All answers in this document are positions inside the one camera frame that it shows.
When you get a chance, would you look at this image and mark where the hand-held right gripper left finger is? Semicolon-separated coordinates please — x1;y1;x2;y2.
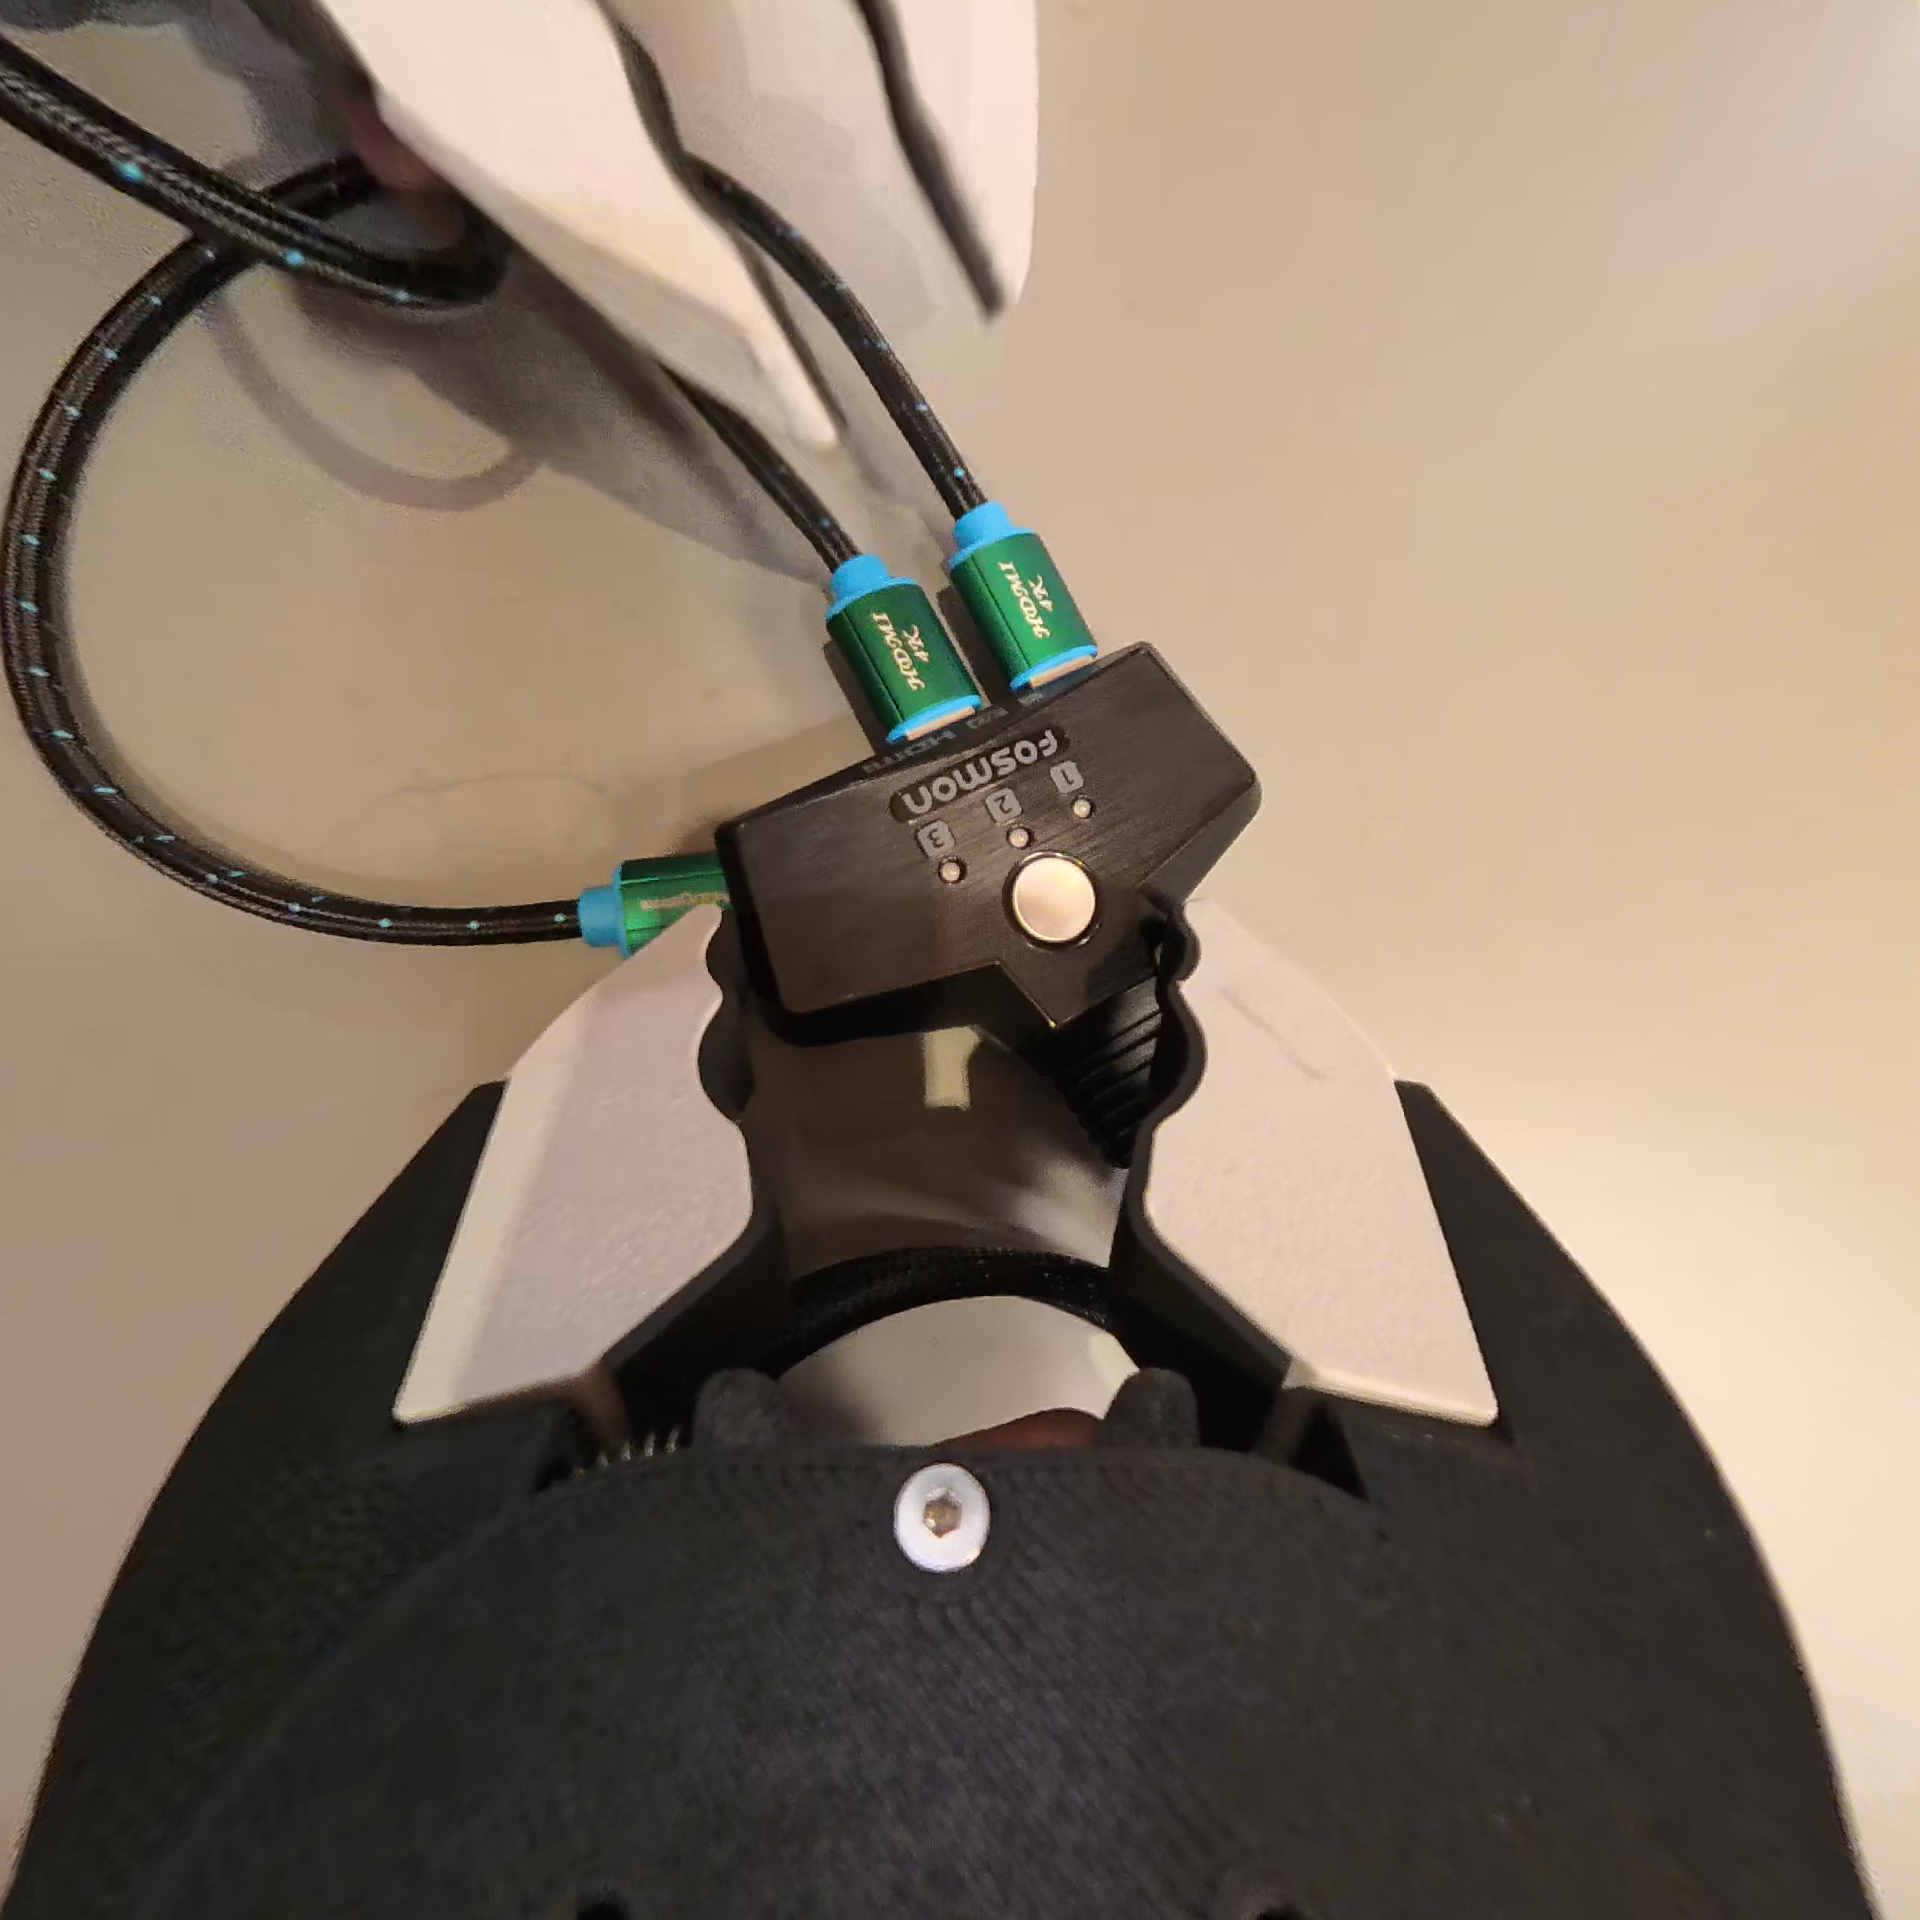
391;909;799;1439

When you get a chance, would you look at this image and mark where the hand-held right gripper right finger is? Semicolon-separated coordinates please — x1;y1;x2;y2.
1118;896;1504;1431

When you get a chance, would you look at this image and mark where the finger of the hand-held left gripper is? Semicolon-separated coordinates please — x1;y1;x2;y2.
292;0;838;452
858;0;1048;319

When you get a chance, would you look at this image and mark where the black video switch box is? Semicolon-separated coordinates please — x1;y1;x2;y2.
718;641;1262;1374

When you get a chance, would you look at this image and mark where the green plug braided cable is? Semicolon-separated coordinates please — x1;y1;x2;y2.
0;165;742;965
0;30;987;752
662;151;1106;701

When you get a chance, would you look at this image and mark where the person's left hand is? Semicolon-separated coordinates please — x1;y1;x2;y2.
353;112;472;252

